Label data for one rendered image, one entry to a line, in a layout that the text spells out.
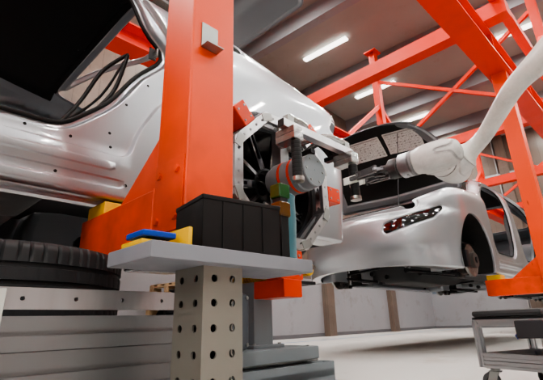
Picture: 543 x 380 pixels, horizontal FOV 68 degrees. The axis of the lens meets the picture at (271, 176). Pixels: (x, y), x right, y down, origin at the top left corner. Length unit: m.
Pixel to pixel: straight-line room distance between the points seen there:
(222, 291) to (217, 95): 0.62
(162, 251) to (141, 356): 0.38
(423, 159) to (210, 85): 0.74
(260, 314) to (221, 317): 0.79
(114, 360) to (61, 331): 0.13
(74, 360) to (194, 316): 0.28
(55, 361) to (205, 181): 0.52
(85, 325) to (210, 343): 0.30
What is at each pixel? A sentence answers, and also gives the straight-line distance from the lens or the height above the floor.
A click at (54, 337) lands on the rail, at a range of 0.98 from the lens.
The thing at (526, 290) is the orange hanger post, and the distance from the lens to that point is 4.89.
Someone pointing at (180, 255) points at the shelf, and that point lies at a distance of 0.75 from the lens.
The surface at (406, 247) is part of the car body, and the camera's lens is 3.99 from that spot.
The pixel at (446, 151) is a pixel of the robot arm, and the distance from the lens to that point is 1.43.
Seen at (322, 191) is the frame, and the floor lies 0.85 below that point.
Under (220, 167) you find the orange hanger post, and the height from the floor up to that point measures 0.73.
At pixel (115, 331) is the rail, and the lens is 1.03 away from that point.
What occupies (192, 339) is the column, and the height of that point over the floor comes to 0.29.
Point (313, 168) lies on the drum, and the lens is 1.53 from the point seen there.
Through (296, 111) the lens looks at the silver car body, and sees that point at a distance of 2.42.
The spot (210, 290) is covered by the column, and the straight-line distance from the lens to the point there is 0.83.
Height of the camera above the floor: 0.31
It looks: 20 degrees up
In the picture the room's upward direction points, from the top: 2 degrees counter-clockwise
